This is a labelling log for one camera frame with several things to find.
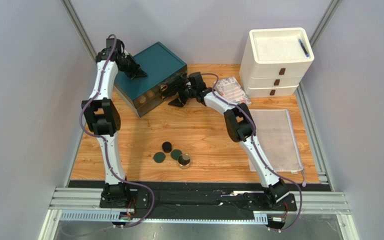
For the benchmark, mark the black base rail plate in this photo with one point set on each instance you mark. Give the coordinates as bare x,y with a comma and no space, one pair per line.
190,200

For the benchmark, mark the black round jar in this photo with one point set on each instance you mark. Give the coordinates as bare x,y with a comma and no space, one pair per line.
167,147

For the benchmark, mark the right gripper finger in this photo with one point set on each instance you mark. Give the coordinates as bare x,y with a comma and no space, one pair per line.
178,102
179,87

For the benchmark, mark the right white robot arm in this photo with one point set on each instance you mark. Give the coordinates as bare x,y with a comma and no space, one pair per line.
240,127

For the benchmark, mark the floral patterned booklet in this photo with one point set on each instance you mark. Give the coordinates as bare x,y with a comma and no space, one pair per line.
230,89

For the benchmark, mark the blue pen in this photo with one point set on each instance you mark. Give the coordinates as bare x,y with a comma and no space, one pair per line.
302,45

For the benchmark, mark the green compact disc left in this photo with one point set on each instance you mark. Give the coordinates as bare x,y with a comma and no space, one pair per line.
159,157

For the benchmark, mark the green compact disc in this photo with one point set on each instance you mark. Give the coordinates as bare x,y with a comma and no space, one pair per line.
175,154
159,157

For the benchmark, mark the green compact disc right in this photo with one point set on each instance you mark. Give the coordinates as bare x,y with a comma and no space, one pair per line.
175,154

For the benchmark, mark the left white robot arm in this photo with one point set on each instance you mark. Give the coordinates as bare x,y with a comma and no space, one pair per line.
102,118

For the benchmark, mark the gold lid powder jar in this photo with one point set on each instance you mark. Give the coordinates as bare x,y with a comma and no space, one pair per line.
184,161

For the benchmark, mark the teal drawer organizer box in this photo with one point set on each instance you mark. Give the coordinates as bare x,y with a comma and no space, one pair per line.
165,74

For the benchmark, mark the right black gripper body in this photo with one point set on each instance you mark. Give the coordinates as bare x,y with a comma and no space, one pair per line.
182,96

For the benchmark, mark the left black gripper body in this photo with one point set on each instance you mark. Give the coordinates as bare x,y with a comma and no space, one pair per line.
130,66

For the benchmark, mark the white three-drawer cabinet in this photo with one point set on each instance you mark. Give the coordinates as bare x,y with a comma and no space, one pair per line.
273,62

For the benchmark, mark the white mesh pouch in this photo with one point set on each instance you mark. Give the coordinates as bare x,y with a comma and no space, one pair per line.
276,136

